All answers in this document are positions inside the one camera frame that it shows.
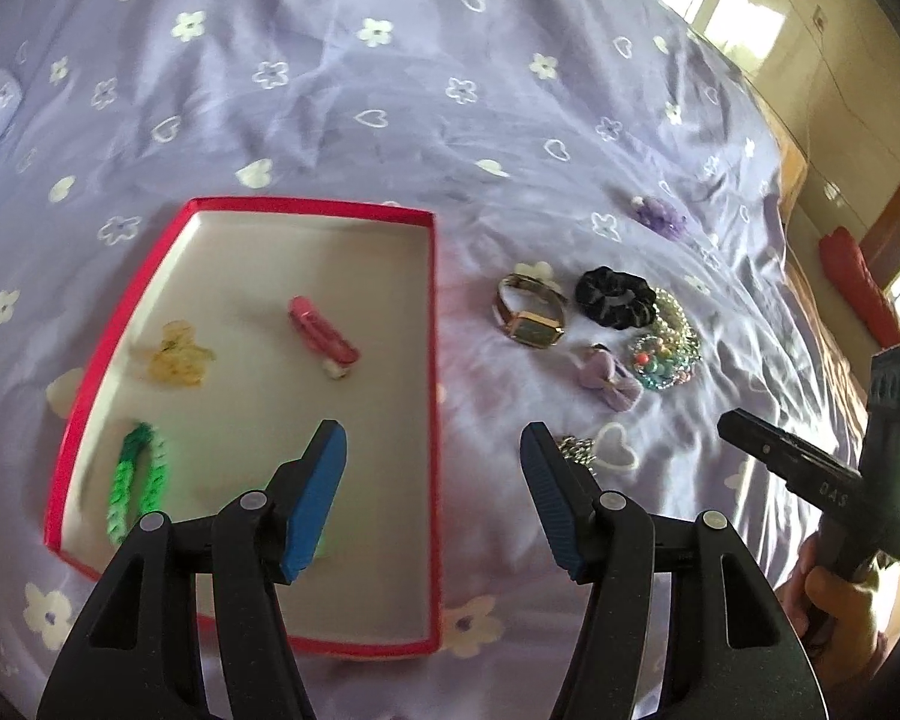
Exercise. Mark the gold wristwatch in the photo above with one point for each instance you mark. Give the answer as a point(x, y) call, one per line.
point(534, 328)

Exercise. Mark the red shallow cardboard box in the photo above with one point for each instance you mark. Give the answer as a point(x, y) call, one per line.
point(270, 405)

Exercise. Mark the wooden bed frame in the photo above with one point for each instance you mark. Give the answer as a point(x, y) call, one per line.
point(793, 172)

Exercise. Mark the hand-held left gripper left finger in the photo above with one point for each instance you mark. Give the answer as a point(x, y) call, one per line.
point(316, 495)

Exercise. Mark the purple flower hair clip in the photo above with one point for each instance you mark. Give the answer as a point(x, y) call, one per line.
point(660, 216)

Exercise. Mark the black scrunchie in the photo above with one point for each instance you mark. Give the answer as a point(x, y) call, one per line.
point(607, 292)

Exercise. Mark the purple bow hair clip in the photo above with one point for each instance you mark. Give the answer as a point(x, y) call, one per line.
point(607, 379)

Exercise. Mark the person's right hand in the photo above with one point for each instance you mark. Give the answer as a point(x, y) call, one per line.
point(840, 607)

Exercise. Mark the pink hair clip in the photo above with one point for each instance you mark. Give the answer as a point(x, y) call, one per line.
point(319, 334)

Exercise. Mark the yellow translucent claw clip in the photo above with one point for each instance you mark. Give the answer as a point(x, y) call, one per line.
point(176, 356)

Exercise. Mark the red object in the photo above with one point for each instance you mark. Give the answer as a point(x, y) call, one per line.
point(862, 289)

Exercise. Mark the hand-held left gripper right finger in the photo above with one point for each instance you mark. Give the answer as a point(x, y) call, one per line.
point(553, 495)

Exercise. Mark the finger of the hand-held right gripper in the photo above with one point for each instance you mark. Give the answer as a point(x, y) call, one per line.
point(757, 439)

